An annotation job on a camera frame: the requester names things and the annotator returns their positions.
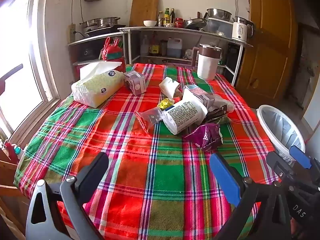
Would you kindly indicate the black pot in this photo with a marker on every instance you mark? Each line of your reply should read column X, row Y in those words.
column 86, row 53

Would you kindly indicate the large soy sauce bottle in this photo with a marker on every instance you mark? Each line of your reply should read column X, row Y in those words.
column 154, row 46

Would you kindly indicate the window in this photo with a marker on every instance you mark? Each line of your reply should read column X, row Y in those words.
column 20, row 55

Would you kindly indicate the red jar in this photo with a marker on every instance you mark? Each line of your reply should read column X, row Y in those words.
column 179, row 22

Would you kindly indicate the yellow foil wrapper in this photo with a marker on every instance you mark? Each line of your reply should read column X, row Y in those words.
column 165, row 104

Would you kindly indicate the small clear condiment bottle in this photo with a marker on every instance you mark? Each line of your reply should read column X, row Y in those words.
column 160, row 20

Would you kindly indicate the green yellow sauce bottle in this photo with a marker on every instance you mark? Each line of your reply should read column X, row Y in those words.
column 166, row 18

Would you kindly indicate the steel steamer pot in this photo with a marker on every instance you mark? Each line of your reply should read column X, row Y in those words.
column 100, row 22

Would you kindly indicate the white electric kettle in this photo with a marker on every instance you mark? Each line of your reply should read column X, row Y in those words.
column 240, row 31

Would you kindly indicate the dark sauce bottle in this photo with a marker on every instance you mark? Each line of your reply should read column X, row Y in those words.
column 172, row 17

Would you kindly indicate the white power strip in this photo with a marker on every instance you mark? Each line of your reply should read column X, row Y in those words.
column 72, row 33

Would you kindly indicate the crumpled white paper cup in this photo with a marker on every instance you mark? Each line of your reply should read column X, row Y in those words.
column 168, row 86

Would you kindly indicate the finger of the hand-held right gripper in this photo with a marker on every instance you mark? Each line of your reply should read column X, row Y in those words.
column 278, row 163
column 300, row 156

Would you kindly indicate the plaid tablecloth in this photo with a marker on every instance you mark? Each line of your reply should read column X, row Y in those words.
column 160, row 180

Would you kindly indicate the wooden cutting board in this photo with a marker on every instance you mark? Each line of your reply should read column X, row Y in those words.
column 144, row 11

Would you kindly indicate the clear plastic bottle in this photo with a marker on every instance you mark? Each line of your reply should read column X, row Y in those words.
column 144, row 47

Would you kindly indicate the dark snack wrapper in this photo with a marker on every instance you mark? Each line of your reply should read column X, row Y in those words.
column 215, row 113

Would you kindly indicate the wooden door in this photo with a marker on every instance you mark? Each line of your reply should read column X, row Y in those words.
column 270, row 42

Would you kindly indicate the white bowl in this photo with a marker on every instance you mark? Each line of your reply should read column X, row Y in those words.
column 150, row 23

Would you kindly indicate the white cylindrical container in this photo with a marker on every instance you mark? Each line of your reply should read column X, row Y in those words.
column 183, row 116

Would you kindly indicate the white trash bin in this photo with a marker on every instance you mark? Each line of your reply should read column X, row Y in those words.
column 277, row 127

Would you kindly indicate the white brown lidded mug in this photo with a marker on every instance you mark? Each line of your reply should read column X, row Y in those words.
column 207, row 65

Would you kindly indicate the small purple drink carton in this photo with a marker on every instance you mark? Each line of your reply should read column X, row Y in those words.
column 136, row 82

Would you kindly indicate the wooden chair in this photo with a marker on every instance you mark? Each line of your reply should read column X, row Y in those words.
column 10, row 180

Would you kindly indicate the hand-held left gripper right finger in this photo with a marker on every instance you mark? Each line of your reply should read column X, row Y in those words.
column 225, row 177

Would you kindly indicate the yellow tissue pack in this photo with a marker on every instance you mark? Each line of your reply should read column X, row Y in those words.
column 97, row 90

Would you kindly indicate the red water bottle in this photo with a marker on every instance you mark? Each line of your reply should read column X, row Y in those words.
column 113, row 55

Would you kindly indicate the red clear plastic packet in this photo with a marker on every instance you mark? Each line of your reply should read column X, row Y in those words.
column 150, row 117

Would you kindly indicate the steel mixing bowl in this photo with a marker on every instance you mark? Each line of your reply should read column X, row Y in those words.
column 218, row 14

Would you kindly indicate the metal shelf rack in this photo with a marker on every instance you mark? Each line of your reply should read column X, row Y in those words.
column 130, row 45

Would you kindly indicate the purple snack bag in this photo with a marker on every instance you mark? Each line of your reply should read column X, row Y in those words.
column 206, row 136

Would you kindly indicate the grey milk carton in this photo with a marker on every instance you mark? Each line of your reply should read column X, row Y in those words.
column 197, row 92

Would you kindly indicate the black frying pan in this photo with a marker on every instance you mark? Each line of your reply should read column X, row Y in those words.
column 195, row 23

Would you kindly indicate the clear plastic bag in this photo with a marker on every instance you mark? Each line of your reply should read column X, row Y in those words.
column 225, row 103

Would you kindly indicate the clear storage box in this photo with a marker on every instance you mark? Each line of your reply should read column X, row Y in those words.
column 220, row 27

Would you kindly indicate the black induction cooker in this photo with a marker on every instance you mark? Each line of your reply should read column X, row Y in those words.
column 105, row 30

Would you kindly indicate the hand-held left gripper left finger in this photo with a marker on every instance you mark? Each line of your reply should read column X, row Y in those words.
column 96, row 167

